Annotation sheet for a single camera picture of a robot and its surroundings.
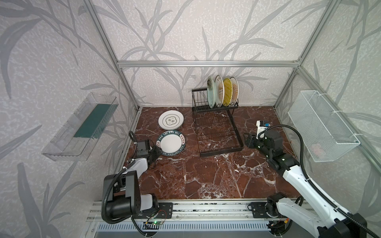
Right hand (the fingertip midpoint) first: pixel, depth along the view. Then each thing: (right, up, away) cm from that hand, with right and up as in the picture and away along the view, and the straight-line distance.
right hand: (246, 132), depth 79 cm
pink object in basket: (+34, -7, -5) cm, 35 cm away
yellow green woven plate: (-8, +25, +12) cm, 29 cm away
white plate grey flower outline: (-47, +7, +33) cm, 58 cm away
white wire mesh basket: (+29, 0, -16) cm, 33 cm away
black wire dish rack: (-13, -1, +26) cm, 29 cm away
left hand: (-50, -11, +13) cm, 53 cm away
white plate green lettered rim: (-44, -9, +20) cm, 49 cm away
